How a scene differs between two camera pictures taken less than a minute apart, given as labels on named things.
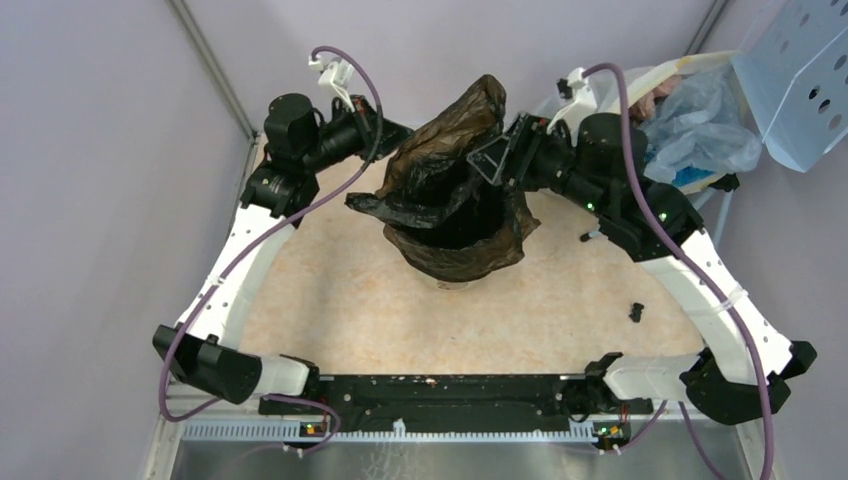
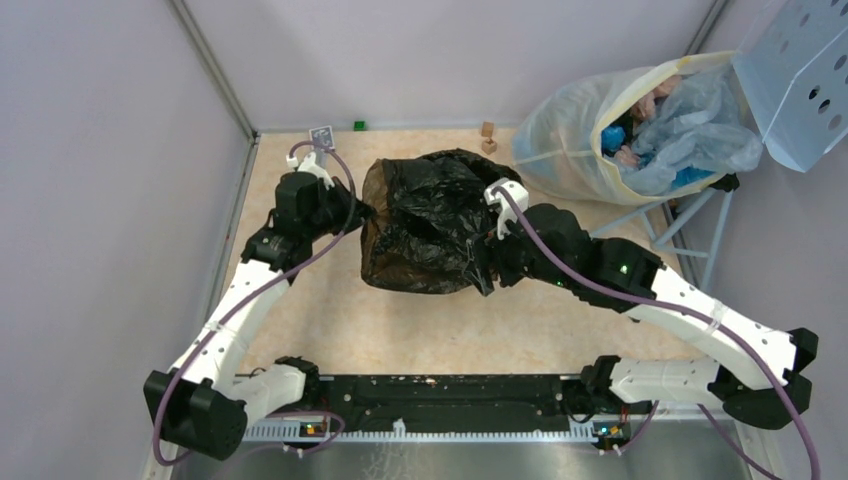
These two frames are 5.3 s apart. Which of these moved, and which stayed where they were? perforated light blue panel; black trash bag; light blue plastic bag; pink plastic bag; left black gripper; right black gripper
Moved: right black gripper; left black gripper; black trash bag
Stayed: perforated light blue panel; light blue plastic bag; pink plastic bag
